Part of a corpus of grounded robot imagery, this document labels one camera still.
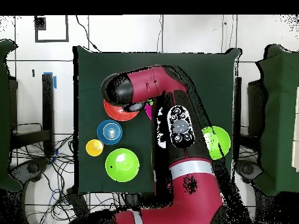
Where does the pink plastic bowl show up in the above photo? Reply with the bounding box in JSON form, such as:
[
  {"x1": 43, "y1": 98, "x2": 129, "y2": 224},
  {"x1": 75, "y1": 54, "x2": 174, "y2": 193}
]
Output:
[{"x1": 144, "y1": 103, "x2": 153, "y2": 120}]

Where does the dark green table cloth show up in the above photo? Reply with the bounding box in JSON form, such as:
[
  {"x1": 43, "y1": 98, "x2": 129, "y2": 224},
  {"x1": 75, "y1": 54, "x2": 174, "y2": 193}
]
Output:
[{"x1": 72, "y1": 45, "x2": 242, "y2": 194}]

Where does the green cloth side table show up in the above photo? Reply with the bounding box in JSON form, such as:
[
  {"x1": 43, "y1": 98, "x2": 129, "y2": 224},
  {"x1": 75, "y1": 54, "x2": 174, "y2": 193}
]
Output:
[
  {"x1": 0, "y1": 38, "x2": 23, "y2": 193},
  {"x1": 254, "y1": 43, "x2": 299, "y2": 197}
]

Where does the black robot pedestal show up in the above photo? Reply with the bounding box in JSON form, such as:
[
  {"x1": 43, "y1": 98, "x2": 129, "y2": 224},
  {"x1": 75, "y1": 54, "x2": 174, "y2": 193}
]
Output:
[{"x1": 123, "y1": 192, "x2": 173, "y2": 211}]

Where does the white box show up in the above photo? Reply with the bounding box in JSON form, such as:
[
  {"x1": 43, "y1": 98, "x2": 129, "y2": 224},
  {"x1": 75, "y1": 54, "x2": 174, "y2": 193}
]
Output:
[{"x1": 291, "y1": 86, "x2": 299, "y2": 173}]

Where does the yellow plastic cup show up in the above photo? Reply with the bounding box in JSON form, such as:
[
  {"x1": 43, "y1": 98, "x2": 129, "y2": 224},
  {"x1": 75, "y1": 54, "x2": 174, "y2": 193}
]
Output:
[{"x1": 85, "y1": 139, "x2": 105, "y2": 157}]

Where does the black metal stand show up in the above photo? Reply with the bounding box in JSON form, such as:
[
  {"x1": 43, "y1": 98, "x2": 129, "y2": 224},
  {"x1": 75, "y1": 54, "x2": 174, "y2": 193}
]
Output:
[
  {"x1": 9, "y1": 72, "x2": 57, "y2": 156},
  {"x1": 233, "y1": 76, "x2": 243, "y2": 162}
]

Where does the blue plastic bowl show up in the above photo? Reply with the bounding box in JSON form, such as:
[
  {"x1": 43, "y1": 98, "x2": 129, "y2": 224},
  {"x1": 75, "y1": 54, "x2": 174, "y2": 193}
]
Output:
[{"x1": 96, "y1": 119, "x2": 123, "y2": 146}]

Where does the red plastic bowl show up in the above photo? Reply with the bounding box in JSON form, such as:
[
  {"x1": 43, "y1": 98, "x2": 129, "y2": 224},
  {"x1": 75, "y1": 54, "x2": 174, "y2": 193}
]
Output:
[{"x1": 103, "y1": 99, "x2": 140, "y2": 121}]

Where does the black chair base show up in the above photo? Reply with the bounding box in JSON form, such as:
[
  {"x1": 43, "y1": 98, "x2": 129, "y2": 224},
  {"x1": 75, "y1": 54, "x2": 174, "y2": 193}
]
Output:
[{"x1": 10, "y1": 157, "x2": 51, "y2": 187}]

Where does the black square floor frame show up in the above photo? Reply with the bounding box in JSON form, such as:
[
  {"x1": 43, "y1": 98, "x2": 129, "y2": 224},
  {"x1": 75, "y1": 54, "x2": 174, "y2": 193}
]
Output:
[{"x1": 34, "y1": 15, "x2": 69, "y2": 43}]

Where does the large green plastic bowl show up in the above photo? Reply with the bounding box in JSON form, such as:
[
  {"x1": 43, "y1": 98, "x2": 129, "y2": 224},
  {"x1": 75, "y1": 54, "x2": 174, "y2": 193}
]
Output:
[
  {"x1": 105, "y1": 148, "x2": 140, "y2": 183},
  {"x1": 201, "y1": 125, "x2": 231, "y2": 161}
]

